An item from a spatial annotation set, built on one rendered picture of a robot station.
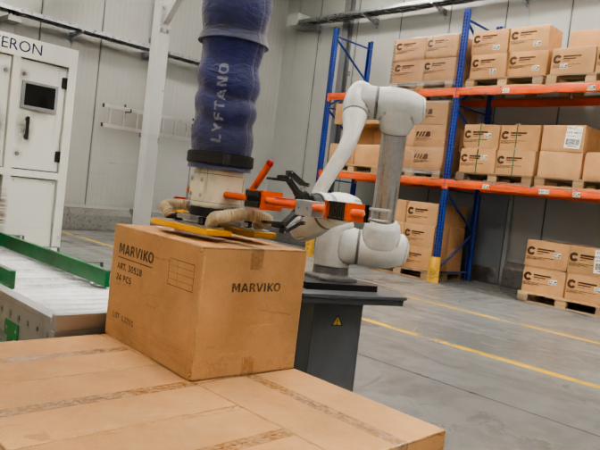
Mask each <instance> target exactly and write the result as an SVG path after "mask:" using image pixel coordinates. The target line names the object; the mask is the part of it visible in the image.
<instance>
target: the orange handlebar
mask: <svg viewBox="0 0 600 450"><path fill-rule="evenodd" d="M223 196H224V197H225V198H230V199H236V200H242V201H245V199H246V192H244V194H242V193H233V192H224V193H223ZM264 201H265V203H266V204H272V205H273V206H274V207H279V208H282V209H285V208H287V209H289V210H291V209H295V208H296V199H292V197H290V198H285V197H284V196H283V197H276V196H275V198H272V197H266V198H265V200H264ZM324 205H325V204H314V205H313V206H312V210H313V211H315V212H321V213H324ZM350 215H351V216H352V217H358V218H362V217H364V216H365V211H364V210H359V209H352V210H351V211H350Z"/></svg>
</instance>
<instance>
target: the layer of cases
mask: <svg viewBox="0 0 600 450"><path fill-rule="evenodd" d="M445 434H446V431H445V430H444V429H441V428H439V427H437V426H434V425H432V424H429V423H427V422H425V421H422V420H419V419H417V418H414V417H412V416H410V415H408V414H405V413H403V412H399V411H397V410H395V409H393V408H390V407H388V406H385V405H383V404H380V403H377V402H375V401H372V400H370V399H369V398H366V397H364V396H360V395H357V394H356V393H353V392H351V391H348V390H346V389H343V388H341V387H338V386H336V385H333V384H331V383H328V382H327V381H324V380H322V379H318V378H316V377H314V376H312V375H309V374H307V373H304V372H302V371H299V370H296V369H287V370H280V371H267V372H260V373H253V374H246V375H239V376H232V377H225V378H217V379H205V380H198V381H189V380H187V379H185V378H183V377H181V376H180V375H179V374H177V373H175V372H173V371H171V370H169V369H168V368H166V367H164V366H162V365H161V364H159V363H158V362H156V361H154V360H152V359H150V358H149V357H147V356H145V355H144V354H141V353H140V352H139V351H137V350H135V349H133V348H132V347H130V346H127V345H126V344H124V343H122V342H121V341H120V340H118V339H116V338H115V337H112V336H110V335H109V334H101V335H99V334H96V335H85V336H74V337H52V338H41V339H30V340H18V341H7V342H0V450H443V448H444V442H445Z"/></svg>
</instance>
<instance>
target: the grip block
mask: <svg viewBox="0 0 600 450"><path fill-rule="evenodd" d="M275 196H276V197H283V193H280V192H272V191H266V190H258V189H251V188H247V189H246V199H245V203H244V206H245V207H250V208H260V210H268V211H278V212H280V211H281V208H279V207H274V206H273V205H272V204H266V203H265V201H264V200H265V198H266V197H272V198H275Z"/></svg>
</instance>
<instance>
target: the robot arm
mask: <svg viewBox="0 0 600 450"><path fill-rule="evenodd" d="M425 114H426V98H425V97H423V96H421V95H419V94H418V93H416V92H414V91H411V90H409V89H405V88H400V87H375V86H372V85H371V84H369V83H367V82H365V81H362V80H360V81H356V82H355V83H354V84H353V85H352V86H351V87H350V88H349V89H348V90H347V92H346V95H345V98H344V102H343V106H342V121H343V136H342V138H341V140H340V142H339V144H338V146H337V149H336V151H335V152H334V154H333V155H332V156H331V158H330V160H329V162H328V164H327V165H326V167H325V169H324V170H323V172H322V174H321V175H320V177H319V179H318V180H317V182H316V184H315V185H314V187H313V189H312V192H311V193H308V192H307V188H308V187H309V186H310V184H309V183H306V182H304V181H303V180H302V179H301V178H300V177H299V176H297V175H296V174H295V173H294V172H293V171H286V175H277V178H271V177H266V179H271V180H278V181H286V182H287V184H288V186H289V187H290V189H291V190H292V191H293V195H294V196H295V198H294V199H301V200H303V199H304V200H311V201H316V202H323V203H325V200H330V201H339V202H347V203H354V204H362V202H361V200H360V199H359V198H357V197H356V196H353V195H350V194H347V193H341V192H333V193H327V192H328V191H329V188H330V187H331V185H332V184H333V182H334V181H335V179H336V177H337V176H338V174H339V173H340V172H341V170H342V169H343V167H344V166H345V164H346V162H347V161H348V159H349V157H350V156H351V154H352V152H353V151H354V149H355V147H356V145H357V143H358V140H359V138H360V136H361V133H362V131H363V127H364V125H365V122H366V121H367V120H377V121H379V129H380V131H381V132H382V133H381V140H380V148H379V161H378V169H377V177H376V184H375V191H374V198H373V206H372V208H379V209H386V210H392V214H391V223H390V224H387V223H381V222H375V221H370V223H365V224H364V227H363V229H357V228H354V223H353V222H350V221H337V220H332V219H325V218H314V217H307V216H302V215H296V214H295V209H293V210H292V211H291V212H290V214H289V215H288V216H287V217H286V218H285V219H284V220H283V221H262V223H267V224H271V226H272V227H273V228H279V233H282V234H286V233H288V232H290V234H291V236H292V237H293V238H295V239H297V240H299V241H309V240H312V239H315V238H316V241H315V247H314V260H313V267H312V271H305V272H304V275H305V276H309V277H312V278H315V279H318V280H321V281H337V282H353V283H357V279H355V278H352V277H350V276H348V267H349V264H350V265H351V264H357V265H361V266H366V267H372V268H384V269H385V268H393V267H397V266H400V265H402V264H403V263H405V262H406V259H407V255H408V252H409V246H410V245H409V242H408V239H407V237H406V236H405V235H403V234H401V231H400V226H399V224H398V223H397V221H396V220H395V218H396V206H397V199H398V193H399V187H400V179H401V173H402V169H403V162H404V150H405V143H406V136H407V135H409V133H410V132H411V131H412V128H413V125H417V124H420V123H421V122H422V121H423V120H424V118H425ZM295 182H296V183H297V184H298V185H300V186H301V188H302V189H303V191H300V189H299V188H298V186H297V185H296V183H295ZM371 219H377V220H383V221H387V220H388V212H377V211H372V213H371Z"/></svg>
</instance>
